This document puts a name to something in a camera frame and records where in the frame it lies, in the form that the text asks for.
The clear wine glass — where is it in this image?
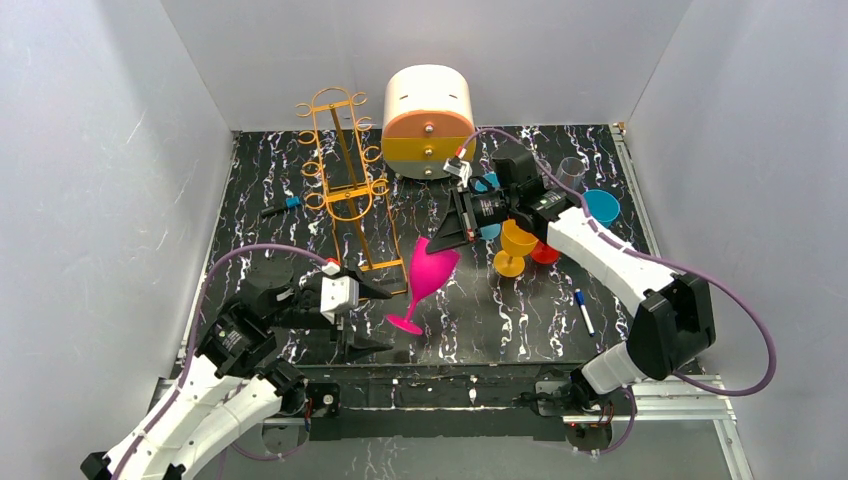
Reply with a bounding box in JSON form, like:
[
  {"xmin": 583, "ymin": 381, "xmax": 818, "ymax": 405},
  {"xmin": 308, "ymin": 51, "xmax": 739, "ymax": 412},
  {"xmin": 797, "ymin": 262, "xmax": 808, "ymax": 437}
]
[{"xmin": 555, "ymin": 157, "xmax": 587, "ymax": 191}]

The gold wire wine glass rack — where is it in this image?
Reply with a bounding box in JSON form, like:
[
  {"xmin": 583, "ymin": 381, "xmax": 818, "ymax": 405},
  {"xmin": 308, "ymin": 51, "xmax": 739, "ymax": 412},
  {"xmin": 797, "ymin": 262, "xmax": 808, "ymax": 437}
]
[{"xmin": 296, "ymin": 87, "xmax": 409, "ymax": 295}]

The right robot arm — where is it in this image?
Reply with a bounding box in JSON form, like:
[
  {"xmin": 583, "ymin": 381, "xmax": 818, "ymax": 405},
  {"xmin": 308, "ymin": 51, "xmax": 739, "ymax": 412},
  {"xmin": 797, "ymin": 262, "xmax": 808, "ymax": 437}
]
[{"xmin": 427, "ymin": 148, "xmax": 716, "ymax": 406}]

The pink wine glass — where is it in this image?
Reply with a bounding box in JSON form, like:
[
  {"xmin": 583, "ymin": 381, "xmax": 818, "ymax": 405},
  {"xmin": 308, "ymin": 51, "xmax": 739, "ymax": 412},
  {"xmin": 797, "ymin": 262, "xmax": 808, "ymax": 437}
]
[{"xmin": 387, "ymin": 237, "xmax": 461, "ymax": 335}]

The blue and white marker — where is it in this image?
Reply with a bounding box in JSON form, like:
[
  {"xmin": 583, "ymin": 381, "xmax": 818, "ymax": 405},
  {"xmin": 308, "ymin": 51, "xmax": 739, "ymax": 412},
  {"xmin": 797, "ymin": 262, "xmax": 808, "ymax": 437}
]
[{"xmin": 574, "ymin": 289, "xmax": 596, "ymax": 337}]

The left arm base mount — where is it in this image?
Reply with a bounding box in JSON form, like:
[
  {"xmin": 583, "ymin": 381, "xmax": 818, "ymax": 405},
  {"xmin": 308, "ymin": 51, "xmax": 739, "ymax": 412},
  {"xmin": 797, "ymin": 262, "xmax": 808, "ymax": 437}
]
[{"xmin": 261, "ymin": 382, "xmax": 341, "ymax": 457}]

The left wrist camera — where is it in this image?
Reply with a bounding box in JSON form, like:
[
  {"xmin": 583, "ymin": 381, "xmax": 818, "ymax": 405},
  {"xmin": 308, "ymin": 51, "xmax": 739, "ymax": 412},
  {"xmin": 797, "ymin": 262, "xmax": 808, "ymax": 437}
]
[{"xmin": 320, "ymin": 276, "xmax": 359, "ymax": 319}]

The black marker with blue cap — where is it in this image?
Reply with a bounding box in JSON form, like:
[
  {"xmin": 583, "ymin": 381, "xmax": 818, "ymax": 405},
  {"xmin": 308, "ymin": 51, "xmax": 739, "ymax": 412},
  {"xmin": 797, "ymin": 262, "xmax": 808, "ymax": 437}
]
[{"xmin": 260, "ymin": 196, "xmax": 302, "ymax": 218}]

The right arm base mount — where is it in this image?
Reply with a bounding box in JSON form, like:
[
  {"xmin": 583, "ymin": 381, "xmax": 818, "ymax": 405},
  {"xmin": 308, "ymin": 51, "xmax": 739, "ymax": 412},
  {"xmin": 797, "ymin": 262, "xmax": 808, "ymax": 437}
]
[{"xmin": 513, "ymin": 380, "xmax": 638, "ymax": 458}]

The blue front wine glass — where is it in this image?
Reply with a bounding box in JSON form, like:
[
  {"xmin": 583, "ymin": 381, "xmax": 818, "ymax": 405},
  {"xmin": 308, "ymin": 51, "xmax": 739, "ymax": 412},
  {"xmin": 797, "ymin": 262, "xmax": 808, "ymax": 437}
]
[{"xmin": 583, "ymin": 189, "xmax": 621, "ymax": 228}]

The yellow wine glass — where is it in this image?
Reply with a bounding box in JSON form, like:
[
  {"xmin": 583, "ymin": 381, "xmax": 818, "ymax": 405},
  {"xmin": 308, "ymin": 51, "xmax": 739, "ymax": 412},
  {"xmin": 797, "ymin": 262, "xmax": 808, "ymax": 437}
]
[{"xmin": 493, "ymin": 219, "xmax": 538, "ymax": 278}]

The white cylindrical container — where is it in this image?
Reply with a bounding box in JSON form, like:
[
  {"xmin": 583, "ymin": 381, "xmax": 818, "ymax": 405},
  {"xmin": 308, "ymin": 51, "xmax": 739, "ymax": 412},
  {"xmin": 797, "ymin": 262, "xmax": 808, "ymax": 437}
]
[{"xmin": 381, "ymin": 64, "xmax": 475, "ymax": 180}]

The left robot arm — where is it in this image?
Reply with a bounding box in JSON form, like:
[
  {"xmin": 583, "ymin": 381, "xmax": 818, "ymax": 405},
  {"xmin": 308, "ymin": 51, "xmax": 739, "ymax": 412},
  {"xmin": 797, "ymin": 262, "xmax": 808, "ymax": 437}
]
[{"xmin": 80, "ymin": 257, "xmax": 392, "ymax": 479}]

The light blue wine glass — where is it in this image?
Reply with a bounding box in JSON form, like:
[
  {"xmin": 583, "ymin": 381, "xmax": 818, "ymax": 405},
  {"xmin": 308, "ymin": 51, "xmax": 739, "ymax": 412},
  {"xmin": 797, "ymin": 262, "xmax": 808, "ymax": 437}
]
[{"xmin": 473, "ymin": 172, "xmax": 501, "ymax": 241}]

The red wine glass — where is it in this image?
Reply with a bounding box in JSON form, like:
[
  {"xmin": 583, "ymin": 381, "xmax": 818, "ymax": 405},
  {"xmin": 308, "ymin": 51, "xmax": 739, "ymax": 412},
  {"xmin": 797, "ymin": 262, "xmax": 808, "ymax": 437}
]
[{"xmin": 530, "ymin": 241, "xmax": 560, "ymax": 265}]

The aluminium frame rail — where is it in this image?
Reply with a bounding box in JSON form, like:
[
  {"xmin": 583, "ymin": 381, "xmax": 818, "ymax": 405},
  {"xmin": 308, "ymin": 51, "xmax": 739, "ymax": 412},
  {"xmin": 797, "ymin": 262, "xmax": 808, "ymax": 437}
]
[{"xmin": 616, "ymin": 374, "xmax": 757, "ymax": 480}]

